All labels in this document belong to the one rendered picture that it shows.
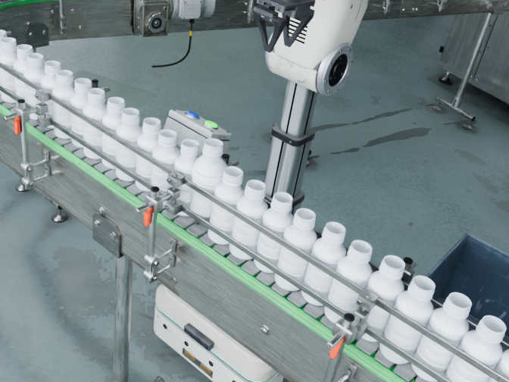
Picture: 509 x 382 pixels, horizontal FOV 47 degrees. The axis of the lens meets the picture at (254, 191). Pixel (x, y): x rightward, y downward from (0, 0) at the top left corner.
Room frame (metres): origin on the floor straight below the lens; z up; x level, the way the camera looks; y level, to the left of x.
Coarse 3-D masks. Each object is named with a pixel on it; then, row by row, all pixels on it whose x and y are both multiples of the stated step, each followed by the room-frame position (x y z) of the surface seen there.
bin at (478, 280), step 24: (480, 240) 1.18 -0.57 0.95; (456, 264) 1.20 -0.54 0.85; (480, 264) 1.17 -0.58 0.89; (504, 264) 1.14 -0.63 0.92; (456, 288) 1.18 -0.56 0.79; (480, 288) 1.16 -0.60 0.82; (504, 288) 1.13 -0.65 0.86; (480, 312) 1.14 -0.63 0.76; (504, 312) 1.11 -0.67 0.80; (504, 336) 1.10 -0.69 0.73
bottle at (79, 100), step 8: (80, 80) 1.23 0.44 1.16; (88, 80) 1.24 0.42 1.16; (80, 88) 1.21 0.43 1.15; (88, 88) 1.21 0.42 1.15; (72, 96) 1.22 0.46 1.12; (80, 96) 1.20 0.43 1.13; (72, 104) 1.20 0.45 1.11; (80, 104) 1.19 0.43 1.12; (80, 112) 1.19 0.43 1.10; (72, 120) 1.20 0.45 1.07; (80, 120) 1.19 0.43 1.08; (72, 128) 1.20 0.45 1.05; (80, 128) 1.19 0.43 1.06; (80, 136) 1.19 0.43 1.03; (80, 144) 1.19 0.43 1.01
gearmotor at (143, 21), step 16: (144, 0) 2.40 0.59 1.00; (160, 0) 2.44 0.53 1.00; (176, 0) 2.45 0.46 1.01; (192, 0) 2.45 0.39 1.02; (208, 0) 2.54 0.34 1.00; (144, 16) 2.37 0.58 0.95; (160, 16) 2.40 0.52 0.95; (176, 16) 2.46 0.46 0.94; (192, 16) 2.45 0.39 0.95; (208, 16) 2.57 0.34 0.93; (144, 32) 2.37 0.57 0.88; (160, 32) 2.42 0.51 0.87
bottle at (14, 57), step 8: (8, 40) 1.39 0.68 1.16; (8, 48) 1.36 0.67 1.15; (16, 48) 1.38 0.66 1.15; (0, 56) 1.36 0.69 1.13; (8, 56) 1.36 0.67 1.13; (16, 56) 1.37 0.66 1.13; (8, 64) 1.35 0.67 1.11; (0, 72) 1.36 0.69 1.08; (0, 80) 1.36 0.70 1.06; (8, 80) 1.35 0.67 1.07; (8, 88) 1.35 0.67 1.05; (8, 96) 1.35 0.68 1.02
